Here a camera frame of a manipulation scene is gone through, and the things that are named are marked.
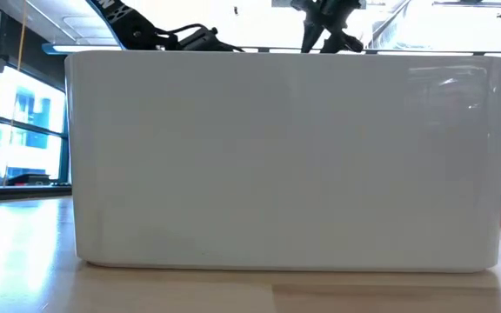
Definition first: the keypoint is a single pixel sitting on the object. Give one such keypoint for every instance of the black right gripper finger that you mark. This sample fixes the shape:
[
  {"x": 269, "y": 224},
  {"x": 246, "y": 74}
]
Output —
[
  {"x": 342, "y": 41},
  {"x": 310, "y": 39}
]

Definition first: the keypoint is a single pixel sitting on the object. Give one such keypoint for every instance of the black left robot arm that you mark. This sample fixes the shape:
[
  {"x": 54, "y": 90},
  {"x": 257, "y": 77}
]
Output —
[{"x": 128, "y": 26}]

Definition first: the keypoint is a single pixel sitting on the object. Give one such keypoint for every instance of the long ceiling light fixture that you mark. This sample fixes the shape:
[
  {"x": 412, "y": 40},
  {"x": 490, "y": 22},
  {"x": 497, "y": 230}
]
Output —
[{"x": 85, "y": 48}]

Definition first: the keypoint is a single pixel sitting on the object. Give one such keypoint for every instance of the white plastic bin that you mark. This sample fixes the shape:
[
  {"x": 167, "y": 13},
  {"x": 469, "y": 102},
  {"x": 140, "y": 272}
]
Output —
[{"x": 276, "y": 165}]

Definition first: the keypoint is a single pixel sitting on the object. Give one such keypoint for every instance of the dark low box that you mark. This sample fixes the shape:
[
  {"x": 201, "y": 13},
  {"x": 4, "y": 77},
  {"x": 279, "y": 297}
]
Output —
[{"x": 28, "y": 179}]

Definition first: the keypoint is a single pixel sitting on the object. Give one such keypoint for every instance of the dark window frame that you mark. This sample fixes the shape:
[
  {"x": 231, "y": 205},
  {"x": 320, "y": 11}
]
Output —
[{"x": 28, "y": 126}]

